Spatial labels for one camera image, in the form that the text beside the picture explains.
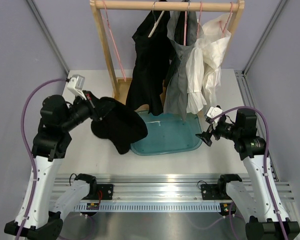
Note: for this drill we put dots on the white wooden hanger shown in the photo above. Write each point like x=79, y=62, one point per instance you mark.
x=156, y=19

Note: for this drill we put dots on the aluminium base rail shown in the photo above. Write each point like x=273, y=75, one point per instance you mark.
x=169, y=188

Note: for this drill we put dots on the teal plastic tray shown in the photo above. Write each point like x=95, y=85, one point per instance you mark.
x=167, y=134

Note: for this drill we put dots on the black skirt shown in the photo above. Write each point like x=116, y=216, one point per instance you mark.
x=122, y=126

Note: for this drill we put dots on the wooden clothes rack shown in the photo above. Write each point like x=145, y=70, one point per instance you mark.
x=119, y=87

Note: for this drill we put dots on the grey dress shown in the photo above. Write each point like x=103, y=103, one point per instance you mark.
x=176, y=82

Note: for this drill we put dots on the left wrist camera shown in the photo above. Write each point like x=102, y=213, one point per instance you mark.
x=75, y=86

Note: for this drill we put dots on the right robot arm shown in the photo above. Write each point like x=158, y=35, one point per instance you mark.
x=264, y=214

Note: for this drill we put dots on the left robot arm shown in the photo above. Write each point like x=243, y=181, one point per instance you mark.
x=36, y=220

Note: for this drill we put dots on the pink wire hanger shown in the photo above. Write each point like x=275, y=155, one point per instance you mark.
x=114, y=43

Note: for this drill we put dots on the pink hanger far right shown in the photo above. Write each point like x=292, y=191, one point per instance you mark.
x=223, y=27

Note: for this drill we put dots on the slotted cable duct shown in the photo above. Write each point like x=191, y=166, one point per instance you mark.
x=151, y=207

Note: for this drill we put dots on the pink hanger middle right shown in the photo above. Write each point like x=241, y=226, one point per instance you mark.
x=199, y=20

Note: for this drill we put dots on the black dress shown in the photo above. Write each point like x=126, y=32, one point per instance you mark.
x=151, y=65

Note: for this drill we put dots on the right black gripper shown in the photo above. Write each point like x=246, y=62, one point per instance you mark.
x=215, y=131

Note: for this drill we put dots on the pink hanger under grey dress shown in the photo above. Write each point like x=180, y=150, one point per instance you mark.
x=186, y=24

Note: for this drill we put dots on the cream white garment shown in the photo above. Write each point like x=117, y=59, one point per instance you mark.
x=214, y=50

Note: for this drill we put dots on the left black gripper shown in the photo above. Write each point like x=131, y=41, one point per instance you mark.
x=96, y=107

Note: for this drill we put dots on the white pleated blouse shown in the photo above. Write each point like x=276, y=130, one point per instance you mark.
x=195, y=71

